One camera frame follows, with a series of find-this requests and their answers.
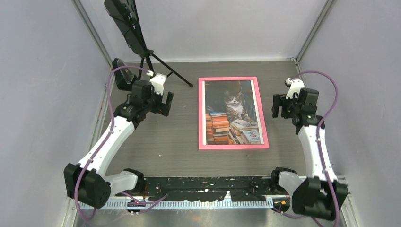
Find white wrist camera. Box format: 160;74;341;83
285;78;305;99
146;70;167;96

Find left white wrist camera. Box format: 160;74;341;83
146;70;167;96

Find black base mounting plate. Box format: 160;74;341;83
127;176;288;202

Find pink wooden picture frame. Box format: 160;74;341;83
198;76;270;151

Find black wedge stand base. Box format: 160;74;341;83
112;58;138;91

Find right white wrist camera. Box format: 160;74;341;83
285;78;305;99

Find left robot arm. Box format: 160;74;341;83
63;75;174;209

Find aluminium rail front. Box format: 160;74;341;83
66;175;351;210

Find cat photo print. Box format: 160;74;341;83
204;80;262;145

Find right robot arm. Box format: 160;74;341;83
270;88;348;221

